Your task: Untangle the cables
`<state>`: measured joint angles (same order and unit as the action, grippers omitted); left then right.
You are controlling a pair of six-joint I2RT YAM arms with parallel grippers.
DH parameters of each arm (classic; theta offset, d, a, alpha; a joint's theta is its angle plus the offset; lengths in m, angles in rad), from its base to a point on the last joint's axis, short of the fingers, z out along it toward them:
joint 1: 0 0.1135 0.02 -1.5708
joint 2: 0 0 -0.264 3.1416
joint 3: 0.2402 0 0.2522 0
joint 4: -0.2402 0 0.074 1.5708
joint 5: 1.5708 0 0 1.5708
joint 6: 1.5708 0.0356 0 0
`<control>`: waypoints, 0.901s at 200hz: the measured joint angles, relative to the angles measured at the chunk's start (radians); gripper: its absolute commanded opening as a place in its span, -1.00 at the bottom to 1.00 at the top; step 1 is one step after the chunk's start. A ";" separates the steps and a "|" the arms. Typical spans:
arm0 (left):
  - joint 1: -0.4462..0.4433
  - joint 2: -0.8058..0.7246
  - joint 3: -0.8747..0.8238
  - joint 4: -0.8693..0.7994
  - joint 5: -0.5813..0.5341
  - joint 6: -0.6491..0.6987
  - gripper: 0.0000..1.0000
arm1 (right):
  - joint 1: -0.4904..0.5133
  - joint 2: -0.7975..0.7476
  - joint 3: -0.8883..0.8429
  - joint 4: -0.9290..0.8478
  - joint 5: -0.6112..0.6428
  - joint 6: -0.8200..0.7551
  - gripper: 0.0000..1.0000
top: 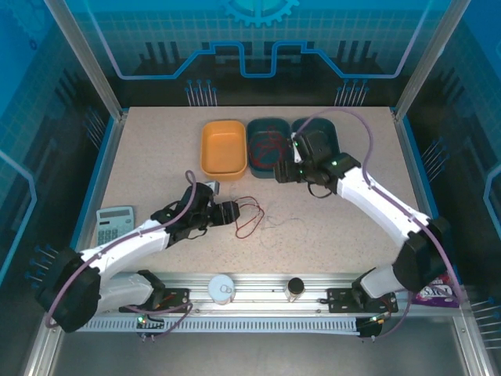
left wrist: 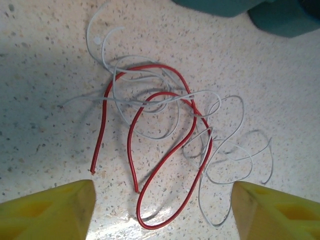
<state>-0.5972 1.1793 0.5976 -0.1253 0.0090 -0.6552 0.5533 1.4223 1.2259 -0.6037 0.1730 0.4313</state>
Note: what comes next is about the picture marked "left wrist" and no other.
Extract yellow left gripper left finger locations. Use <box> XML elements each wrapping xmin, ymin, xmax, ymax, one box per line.
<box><xmin>0</xmin><ymin>179</ymin><xmax>97</xmax><ymax>240</ymax></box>

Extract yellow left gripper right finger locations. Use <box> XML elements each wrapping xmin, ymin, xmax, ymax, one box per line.
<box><xmin>232</xmin><ymin>181</ymin><xmax>320</xmax><ymax>240</ymax></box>

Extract red cable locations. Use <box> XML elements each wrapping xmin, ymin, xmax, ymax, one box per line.
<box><xmin>89</xmin><ymin>63</ymin><xmax>214</xmax><ymax>230</ymax></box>

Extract thin white cable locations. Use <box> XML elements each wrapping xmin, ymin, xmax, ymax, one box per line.
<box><xmin>62</xmin><ymin>2</ymin><xmax>222</xmax><ymax>141</ymax></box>
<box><xmin>181</xmin><ymin>94</ymin><xmax>275</xmax><ymax>228</ymax></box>

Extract teal plastic bin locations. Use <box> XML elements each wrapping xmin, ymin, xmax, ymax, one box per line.
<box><xmin>246</xmin><ymin>0</ymin><xmax>320</xmax><ymax>39</ymax></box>

